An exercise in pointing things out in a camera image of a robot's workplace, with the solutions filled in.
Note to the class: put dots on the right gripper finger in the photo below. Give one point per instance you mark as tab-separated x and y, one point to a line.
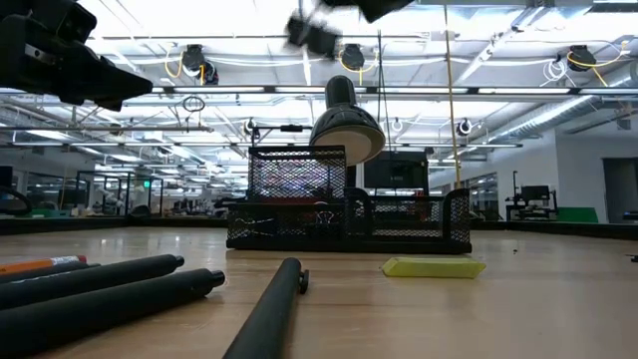
314	39

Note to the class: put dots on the black pen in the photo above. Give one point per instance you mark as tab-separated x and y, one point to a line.
50	271
269	319
99	309
99	279

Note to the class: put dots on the orange pencil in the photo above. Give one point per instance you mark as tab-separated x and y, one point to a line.
30	264

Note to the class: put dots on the black binder clip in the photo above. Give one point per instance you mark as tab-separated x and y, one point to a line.
251	225
324	219

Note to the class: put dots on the black mesh desk organizer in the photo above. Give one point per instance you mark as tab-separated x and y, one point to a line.
349	244

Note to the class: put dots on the yellow-green eraser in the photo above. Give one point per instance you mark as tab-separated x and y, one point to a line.
431	267

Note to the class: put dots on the black workstation with monitor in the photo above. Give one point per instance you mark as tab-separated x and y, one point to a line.
534	193

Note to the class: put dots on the green panel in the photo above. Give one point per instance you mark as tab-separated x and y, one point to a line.
578	215

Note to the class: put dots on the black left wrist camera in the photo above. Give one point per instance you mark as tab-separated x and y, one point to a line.
65	20

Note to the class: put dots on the black aluminium table frame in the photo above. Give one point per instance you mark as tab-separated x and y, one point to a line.
548	230

